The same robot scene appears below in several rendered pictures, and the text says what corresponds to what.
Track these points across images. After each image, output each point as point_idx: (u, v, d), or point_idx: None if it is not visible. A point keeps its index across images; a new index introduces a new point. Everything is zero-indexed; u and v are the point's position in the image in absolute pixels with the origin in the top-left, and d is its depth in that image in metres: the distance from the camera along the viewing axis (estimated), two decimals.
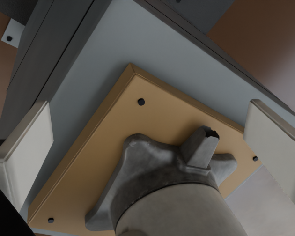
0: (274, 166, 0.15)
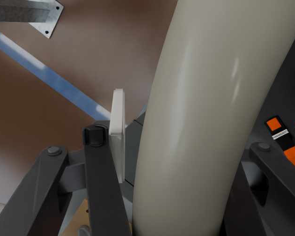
0: None
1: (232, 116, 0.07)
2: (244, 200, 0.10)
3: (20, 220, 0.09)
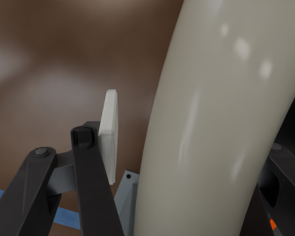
0: None
1: (252, 133, 0.06)
2: (253, 201, 0.10)
3: (10, 223, 0.09)
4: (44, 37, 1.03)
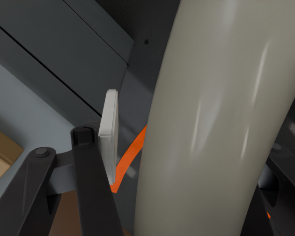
0: None
1: (258, 121, 0.05)
2: (253, 201, 0.10)
3: (10, 223, 0.09)
4: None
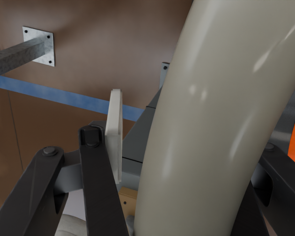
0: None
1: None
2: (247, 200, 0.10)
3: (17, 221, 0.09)
4: None
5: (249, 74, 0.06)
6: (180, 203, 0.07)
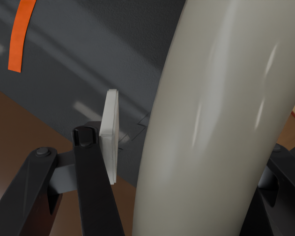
0: None
1: None
2: (253, 201, 0.10)
3: (11, 223, 0.09)
4: None
5: (274, 36, 0.05)
6: (188, 194, 0.06)
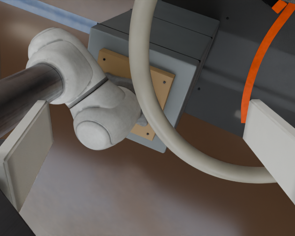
0: (274, 166, 0.15)
1: (148, 97, 0.43)
2: None
3: None
4: None
5: None
6: (136, 23, 0.39)
